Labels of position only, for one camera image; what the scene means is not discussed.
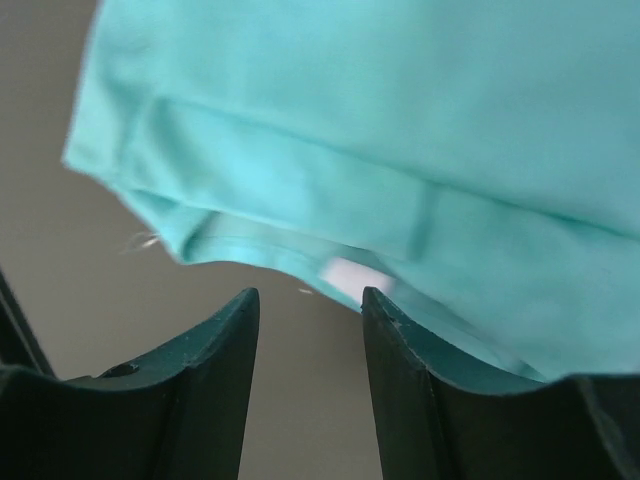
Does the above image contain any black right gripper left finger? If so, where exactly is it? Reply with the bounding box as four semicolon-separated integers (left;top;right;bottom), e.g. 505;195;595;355
1;288;260;479

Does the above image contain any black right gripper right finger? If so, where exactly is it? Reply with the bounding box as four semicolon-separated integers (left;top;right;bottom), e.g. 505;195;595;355
362;287;639;479

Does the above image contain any turquoise t-shirt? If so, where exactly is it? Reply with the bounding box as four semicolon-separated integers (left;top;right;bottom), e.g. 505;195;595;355
64;1;639;380

